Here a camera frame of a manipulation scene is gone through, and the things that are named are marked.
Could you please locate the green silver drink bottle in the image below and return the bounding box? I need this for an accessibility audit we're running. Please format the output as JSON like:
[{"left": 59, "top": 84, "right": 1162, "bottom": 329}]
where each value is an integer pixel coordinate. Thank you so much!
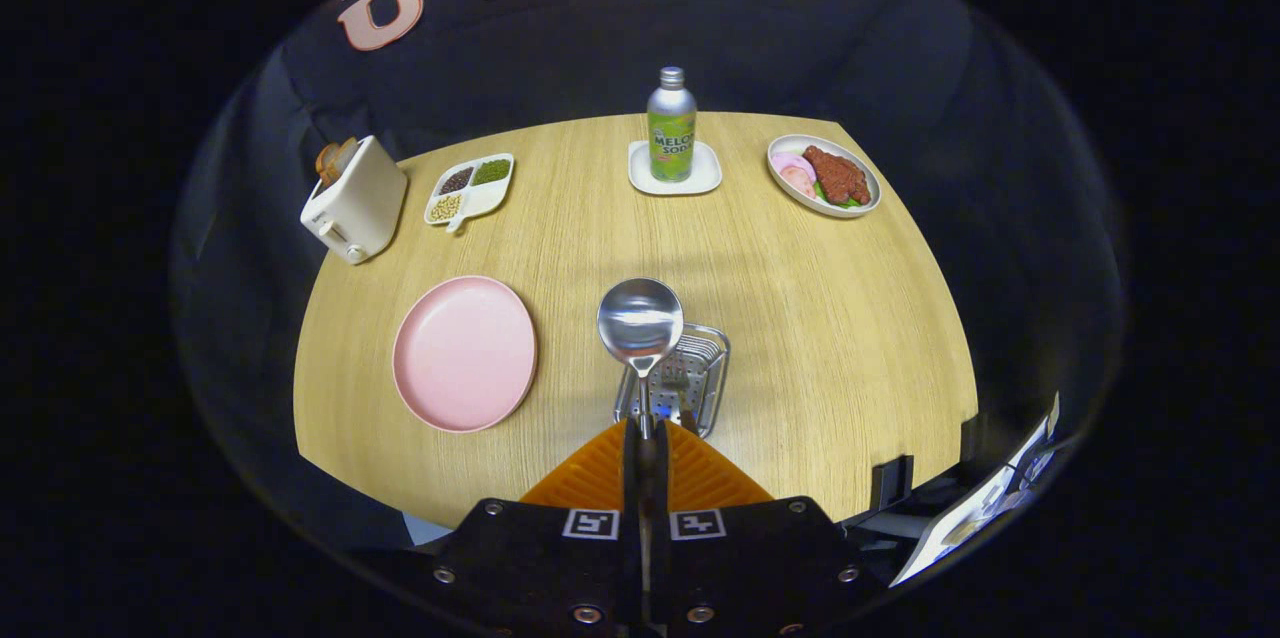
[{"left": 646, "top": 66, "right": 699, "bottom": 184}]

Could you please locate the perforated metal tray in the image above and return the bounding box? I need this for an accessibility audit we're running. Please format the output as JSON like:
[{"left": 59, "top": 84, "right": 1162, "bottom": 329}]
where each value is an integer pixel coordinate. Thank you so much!
[{"left": 612, "top": 322, "right": 731, "bottom": 440}]

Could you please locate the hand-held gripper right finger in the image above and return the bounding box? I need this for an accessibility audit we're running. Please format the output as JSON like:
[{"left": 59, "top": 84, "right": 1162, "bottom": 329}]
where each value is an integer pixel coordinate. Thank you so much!
[{"left": 646, "top": 420, "right": 888, "bottom": 637}]

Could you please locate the white divided dish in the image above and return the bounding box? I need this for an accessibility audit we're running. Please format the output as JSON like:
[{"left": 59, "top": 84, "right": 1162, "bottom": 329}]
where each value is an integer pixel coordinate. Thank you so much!
[{"left": 423, "top": 153, "right": 516, "bottom": 235}]

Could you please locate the metal spoon wooden handle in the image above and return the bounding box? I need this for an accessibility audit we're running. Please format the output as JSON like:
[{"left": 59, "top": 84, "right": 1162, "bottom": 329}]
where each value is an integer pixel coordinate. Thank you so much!
[{"left": 597, "top": 278, "right": 686, "bottom": 441}]

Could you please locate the white square coaster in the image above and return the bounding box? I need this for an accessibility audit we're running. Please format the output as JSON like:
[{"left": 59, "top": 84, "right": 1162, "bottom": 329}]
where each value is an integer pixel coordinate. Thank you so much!
[{"left": 627, "top": 139, "right": 723, "bottom": 197}]

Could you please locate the pink round plate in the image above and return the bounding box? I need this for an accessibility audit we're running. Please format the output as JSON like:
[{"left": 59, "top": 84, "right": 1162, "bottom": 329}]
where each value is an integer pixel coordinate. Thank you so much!
[{"left": 391, "top": 275, "right": 539, "bottom": 434}]

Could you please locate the brown fried cutlet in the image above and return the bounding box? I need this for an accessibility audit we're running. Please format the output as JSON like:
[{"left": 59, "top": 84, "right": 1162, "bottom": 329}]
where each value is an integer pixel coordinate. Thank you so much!
[{"left": 802, "top": 146, "right": 873, "bottom": 206}]

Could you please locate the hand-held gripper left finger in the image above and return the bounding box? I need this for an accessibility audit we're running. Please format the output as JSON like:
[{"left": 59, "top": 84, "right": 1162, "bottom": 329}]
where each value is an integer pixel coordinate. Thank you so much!
[{"left": 413, "top": 420, "right": 642, "bottom": 637}]

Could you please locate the cream toaster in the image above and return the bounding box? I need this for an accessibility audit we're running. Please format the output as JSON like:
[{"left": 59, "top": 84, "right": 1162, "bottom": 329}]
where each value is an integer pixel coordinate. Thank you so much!
[{"left": 300, "top": 135, "right": 409, "bottom": 266}]

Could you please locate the white oval plate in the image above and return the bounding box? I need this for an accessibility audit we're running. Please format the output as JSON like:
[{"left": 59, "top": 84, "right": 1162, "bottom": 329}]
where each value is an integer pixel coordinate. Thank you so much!
[{"left": 766, "top": 134, "right": 883, "bottom": 219}]

